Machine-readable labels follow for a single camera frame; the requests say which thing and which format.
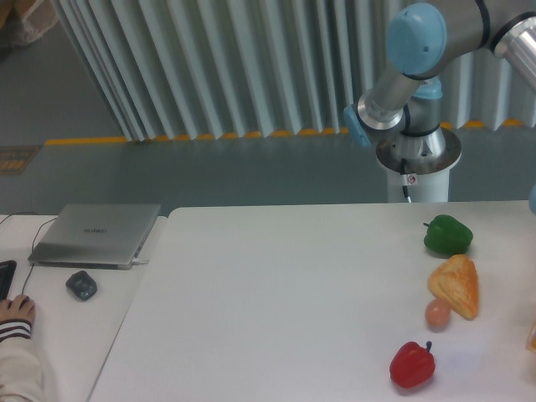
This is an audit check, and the silver closed laptop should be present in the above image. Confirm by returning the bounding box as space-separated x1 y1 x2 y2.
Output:
28 204 161 270

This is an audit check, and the black keyboard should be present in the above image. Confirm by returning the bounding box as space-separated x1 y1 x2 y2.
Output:
0 260 17 301

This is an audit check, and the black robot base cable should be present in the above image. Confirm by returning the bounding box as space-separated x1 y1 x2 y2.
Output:
399 157 414 204

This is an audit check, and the black computer mouse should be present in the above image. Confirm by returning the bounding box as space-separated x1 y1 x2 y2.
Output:
20 296 31 307

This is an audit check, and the orange container at edge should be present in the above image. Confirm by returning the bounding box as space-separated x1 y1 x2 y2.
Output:
525 323 536 353

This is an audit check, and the toy bread wedge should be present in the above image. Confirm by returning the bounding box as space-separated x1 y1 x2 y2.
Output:
427 255 480 320

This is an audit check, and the white folding partition screen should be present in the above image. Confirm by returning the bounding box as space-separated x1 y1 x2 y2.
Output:
54 1 535 141

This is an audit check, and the green toy bell pepper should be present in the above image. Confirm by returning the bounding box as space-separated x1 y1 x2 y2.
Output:
423 214 473 255

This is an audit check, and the forearm in cream sleeve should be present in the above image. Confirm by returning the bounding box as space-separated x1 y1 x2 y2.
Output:
1 319 47 401

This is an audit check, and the black mouse cable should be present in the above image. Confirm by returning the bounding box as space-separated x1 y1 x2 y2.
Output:
0 211 64 296

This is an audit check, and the dark grey small device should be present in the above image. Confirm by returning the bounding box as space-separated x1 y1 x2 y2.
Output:
65 271 98 302

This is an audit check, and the person's hand on mouse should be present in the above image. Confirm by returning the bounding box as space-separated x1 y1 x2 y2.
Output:
0 294 36 324

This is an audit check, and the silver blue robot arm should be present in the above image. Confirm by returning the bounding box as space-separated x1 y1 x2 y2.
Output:
343 1 535 203

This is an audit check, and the red toy bell pepper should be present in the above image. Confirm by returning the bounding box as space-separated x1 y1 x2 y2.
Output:
389 341 436 389

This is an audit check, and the brown toy egg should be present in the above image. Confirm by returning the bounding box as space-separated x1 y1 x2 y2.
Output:
425 299 451 329

